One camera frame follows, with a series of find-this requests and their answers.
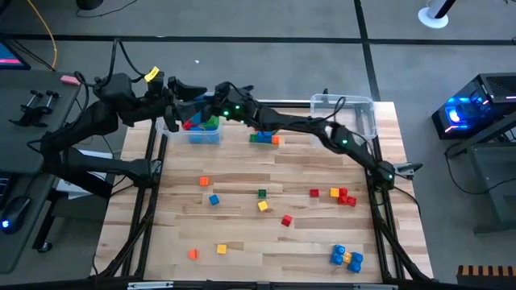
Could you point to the blue large two-stud block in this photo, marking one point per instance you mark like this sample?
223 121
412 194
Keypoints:
355 262
338 254
264 137

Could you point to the red large two-stud block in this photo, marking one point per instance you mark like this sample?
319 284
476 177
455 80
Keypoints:
188 125

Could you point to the sky blue four-stud block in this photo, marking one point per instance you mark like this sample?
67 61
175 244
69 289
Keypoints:
203 137

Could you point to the small blue block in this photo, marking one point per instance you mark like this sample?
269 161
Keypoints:
214 200

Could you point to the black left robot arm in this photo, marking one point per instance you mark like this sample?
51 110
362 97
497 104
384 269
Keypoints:
101 165

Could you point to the black computer with blue light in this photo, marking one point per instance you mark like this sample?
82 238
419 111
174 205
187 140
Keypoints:
467 113

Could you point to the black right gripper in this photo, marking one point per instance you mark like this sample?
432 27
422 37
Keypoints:
234 102

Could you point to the dark grey side table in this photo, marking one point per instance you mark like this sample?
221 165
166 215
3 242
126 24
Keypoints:
496 181

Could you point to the black desk clamp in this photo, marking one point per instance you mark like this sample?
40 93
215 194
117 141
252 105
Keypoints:
30 114

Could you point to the black aluminium table frame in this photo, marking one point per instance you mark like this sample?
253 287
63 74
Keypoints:
290 104

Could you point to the small green block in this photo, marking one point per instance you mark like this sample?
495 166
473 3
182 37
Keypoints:
262 193
253 137

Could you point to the small red block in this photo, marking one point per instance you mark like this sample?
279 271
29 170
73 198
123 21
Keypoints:
314 193
286 220

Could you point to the black pole white round base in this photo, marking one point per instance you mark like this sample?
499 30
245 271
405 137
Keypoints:
432 18

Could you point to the small orange block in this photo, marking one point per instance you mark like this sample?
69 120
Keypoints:
275 139
193 254
204 181

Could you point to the small yellow block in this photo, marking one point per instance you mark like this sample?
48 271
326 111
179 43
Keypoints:
263 205
221 249
347 257
334 192

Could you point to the dark grey desk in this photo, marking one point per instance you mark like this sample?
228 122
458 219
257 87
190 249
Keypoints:
20 133

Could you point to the silver metal bracket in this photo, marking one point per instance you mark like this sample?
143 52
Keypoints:
375 287
149 285

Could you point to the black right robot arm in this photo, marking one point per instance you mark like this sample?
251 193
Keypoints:
298 123

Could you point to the white paper sheet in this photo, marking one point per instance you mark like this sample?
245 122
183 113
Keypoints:
66 189

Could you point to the monitor with blue screen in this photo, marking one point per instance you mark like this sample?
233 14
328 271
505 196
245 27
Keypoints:
10 56

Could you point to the black computer mouse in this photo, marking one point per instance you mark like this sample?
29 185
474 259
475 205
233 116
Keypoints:
14 213

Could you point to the black flat bar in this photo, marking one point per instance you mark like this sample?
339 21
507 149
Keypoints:
94 190

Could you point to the green large two-stud block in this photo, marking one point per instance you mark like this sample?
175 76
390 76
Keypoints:
211 122

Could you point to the pink eraser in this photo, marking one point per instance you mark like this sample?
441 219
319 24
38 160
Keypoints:
71 80

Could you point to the black keyboard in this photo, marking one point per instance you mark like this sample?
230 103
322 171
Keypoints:
3 187

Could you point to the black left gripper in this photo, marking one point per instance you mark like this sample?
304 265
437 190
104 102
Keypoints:
159 96

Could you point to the clear plastic bin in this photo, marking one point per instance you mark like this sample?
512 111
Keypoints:
354 121
169 139

